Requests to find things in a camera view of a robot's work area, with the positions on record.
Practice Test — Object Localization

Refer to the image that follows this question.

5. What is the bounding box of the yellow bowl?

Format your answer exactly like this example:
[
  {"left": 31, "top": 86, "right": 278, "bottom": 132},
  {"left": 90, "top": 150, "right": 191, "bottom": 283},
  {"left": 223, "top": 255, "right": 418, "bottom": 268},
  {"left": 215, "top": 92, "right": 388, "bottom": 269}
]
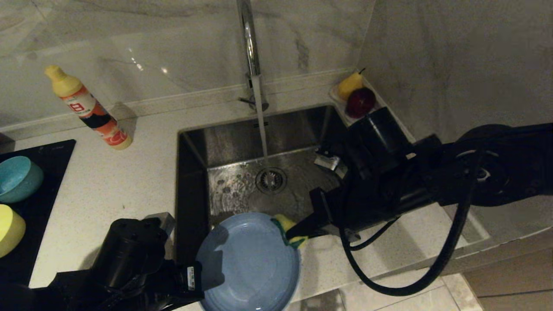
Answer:
[{"left": 0, "top": 204, "right": 26, "bottom": 259}]

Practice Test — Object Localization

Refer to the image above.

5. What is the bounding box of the orange label dish soap bottle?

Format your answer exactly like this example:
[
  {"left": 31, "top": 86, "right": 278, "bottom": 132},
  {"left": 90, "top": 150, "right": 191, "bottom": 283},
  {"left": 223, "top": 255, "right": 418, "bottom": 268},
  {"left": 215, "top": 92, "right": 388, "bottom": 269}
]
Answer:
[{"left": 44, "top": 65, "right": 132, "bottom": 150}]

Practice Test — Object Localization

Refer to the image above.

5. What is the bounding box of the chrome faucet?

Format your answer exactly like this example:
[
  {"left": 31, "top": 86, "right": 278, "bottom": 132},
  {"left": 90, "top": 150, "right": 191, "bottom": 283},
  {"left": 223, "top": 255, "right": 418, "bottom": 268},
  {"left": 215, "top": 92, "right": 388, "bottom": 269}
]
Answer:
[{"left": 237, "top": 0, "right": 269, "bottom": 113}]

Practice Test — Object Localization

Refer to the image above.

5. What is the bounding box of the round metal drain strainer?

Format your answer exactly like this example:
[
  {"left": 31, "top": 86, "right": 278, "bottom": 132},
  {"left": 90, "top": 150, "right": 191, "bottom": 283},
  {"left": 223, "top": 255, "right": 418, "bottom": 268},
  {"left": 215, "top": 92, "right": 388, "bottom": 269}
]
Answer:
[{"left": 255, "top": 167, "right": 288, "bottom": 195}]

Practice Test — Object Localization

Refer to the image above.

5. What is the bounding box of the grey blue plate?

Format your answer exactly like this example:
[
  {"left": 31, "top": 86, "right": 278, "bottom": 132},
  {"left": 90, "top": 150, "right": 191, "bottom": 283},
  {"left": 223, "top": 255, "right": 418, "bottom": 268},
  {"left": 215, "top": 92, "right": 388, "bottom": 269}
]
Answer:
[{"left": 195, "top": 212, "right": 301, "bottom": 311}]

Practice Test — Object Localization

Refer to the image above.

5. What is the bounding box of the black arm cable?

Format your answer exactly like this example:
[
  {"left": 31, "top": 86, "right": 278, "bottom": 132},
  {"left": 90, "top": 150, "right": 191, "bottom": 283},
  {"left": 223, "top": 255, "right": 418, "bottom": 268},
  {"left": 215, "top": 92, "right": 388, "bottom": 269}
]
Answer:
[{"left": 339, "top": 123, "right": 553, "bottom": 297}]

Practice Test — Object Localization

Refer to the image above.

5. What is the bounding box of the black glass cooktop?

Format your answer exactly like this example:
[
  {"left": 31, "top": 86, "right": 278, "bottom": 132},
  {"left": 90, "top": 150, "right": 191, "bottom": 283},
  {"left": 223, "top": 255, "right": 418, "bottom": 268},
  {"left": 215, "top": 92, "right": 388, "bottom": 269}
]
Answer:
[{"left": 0, "top": 139, "right": 76, "bottom": 288}]

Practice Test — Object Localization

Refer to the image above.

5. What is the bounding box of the teal bowl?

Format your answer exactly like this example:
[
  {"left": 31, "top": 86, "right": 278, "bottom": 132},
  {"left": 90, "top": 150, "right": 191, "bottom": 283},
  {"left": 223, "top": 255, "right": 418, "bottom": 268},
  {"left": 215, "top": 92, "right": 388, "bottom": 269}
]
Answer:
[{"left": 0, "top": 155, "right": 45, "bottom": 204}]

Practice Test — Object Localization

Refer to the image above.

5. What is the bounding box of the running water stream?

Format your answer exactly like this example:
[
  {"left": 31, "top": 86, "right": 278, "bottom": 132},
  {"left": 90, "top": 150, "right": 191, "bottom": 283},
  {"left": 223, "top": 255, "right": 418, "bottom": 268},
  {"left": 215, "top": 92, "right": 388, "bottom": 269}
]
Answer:
[{"left": 252, "top": 76, "right": 270, "bottom": 158}]

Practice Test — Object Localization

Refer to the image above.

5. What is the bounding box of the small white dish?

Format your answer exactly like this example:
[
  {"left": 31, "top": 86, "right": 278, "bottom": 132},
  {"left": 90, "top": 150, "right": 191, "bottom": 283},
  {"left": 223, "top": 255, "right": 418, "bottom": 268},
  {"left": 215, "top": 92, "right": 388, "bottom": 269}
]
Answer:
[{"left": 329, "top": 86, "right": 381, "bottom": 126}]

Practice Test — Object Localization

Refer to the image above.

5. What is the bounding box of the yellow green sponge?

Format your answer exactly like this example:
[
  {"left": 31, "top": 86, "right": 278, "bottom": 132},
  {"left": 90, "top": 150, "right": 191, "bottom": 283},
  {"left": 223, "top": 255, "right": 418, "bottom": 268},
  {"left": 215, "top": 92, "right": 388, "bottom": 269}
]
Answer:
[{"left": 271, "top": 214, "right": 309, "bottom": 250}]

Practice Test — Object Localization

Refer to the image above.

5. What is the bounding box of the dark red apple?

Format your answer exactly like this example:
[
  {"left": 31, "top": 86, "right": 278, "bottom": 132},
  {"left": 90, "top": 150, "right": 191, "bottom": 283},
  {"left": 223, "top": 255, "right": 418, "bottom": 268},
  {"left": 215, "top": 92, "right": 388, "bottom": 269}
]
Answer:
[{"left": 346, "top": 88, "right": 376, "bottom": 119}]

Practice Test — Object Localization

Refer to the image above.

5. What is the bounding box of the stainless steel sink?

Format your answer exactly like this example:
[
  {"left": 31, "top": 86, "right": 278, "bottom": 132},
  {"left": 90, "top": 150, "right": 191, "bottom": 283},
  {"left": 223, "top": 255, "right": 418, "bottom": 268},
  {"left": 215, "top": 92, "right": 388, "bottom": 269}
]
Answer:
[{"left": 174, "top": 105, "right": 398, "bottom": 274}]

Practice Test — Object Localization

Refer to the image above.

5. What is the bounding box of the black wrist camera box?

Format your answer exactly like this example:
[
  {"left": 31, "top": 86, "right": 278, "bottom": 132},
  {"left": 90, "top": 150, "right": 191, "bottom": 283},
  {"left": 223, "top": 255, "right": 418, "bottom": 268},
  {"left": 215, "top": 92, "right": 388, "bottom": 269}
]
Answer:
[
  {"left": 147, "top": 212, "right": 175, "bottom": 249},
  {"left": 313, "top": 149, "right": 348, "bottom": 178}
]

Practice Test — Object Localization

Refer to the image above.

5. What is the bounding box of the yellow pear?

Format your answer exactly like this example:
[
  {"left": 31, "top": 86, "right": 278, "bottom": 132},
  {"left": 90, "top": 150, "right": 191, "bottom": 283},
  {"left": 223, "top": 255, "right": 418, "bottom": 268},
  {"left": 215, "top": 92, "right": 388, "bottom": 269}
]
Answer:
[{"left": 337, "top": 68, "right": 365, "bottom": 101}]

